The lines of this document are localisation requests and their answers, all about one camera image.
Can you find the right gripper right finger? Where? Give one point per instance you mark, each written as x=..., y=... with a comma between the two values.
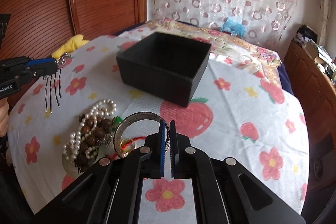
x=174, y=150

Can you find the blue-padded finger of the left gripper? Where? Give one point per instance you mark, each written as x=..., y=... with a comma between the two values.
x=42, y=67

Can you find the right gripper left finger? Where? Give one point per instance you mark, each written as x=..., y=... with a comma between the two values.
x=162, y=137

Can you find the silver engraved bangle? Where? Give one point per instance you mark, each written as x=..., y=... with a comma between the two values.
x=131, y=119

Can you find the green jade bangle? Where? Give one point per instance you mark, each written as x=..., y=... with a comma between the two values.
x=70, y=168

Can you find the person's left hand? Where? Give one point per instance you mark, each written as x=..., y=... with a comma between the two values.
x=4, y=116

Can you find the yellow plush toy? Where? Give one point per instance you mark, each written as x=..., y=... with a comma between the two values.
x=70, y=46

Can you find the black square storage box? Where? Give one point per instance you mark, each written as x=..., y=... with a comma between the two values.
x=165, y=65

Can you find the white floral strawberry cloth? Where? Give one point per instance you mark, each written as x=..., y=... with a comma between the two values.
x=232, y=114

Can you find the blue plastic bag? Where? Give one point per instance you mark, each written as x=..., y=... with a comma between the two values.
x=233, y=27

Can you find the brown wooden side cabinet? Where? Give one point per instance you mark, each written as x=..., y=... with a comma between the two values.
x=316, y=95

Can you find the clutter pile on cabinet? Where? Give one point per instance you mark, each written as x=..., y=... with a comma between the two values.
x=306, y=38

